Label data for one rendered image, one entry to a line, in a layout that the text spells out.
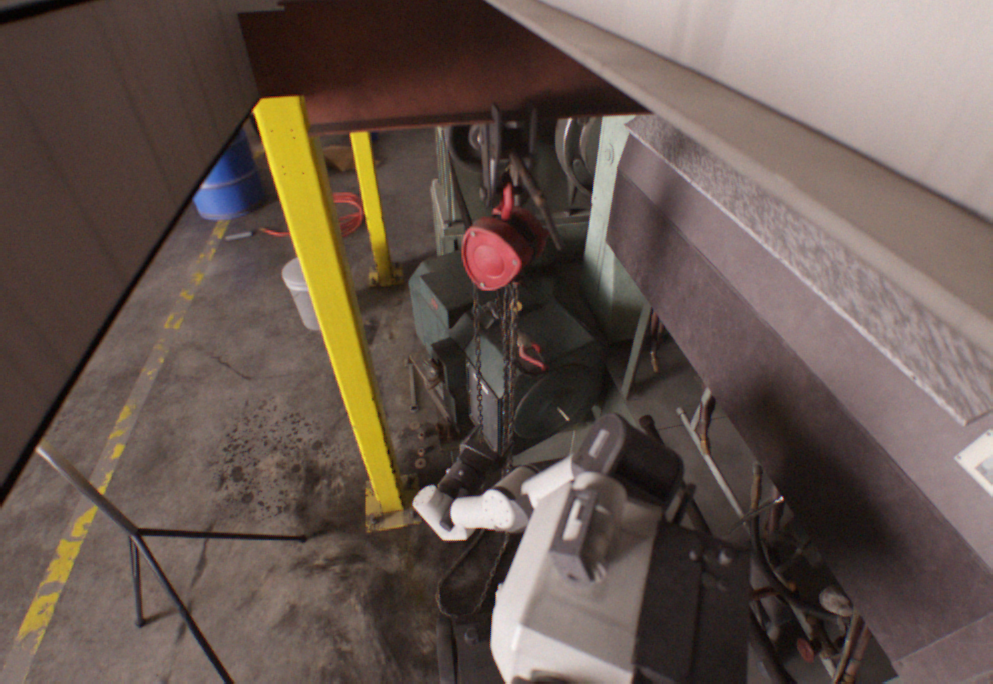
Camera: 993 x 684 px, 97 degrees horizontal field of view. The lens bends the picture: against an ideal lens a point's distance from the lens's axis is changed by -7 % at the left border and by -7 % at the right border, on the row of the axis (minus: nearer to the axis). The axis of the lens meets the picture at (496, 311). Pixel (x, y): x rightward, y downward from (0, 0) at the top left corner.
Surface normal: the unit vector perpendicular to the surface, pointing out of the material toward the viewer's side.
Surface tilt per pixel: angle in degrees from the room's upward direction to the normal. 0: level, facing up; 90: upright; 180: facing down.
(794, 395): 90
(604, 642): 3
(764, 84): 90
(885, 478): 90
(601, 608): 3
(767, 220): 30
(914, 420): 78
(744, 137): 0
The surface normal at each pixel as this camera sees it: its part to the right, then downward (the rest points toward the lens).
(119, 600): 0.00, -0.77
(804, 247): -0.50, -0.60
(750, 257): -0.96, -0.04
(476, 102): 0.19, 0.63
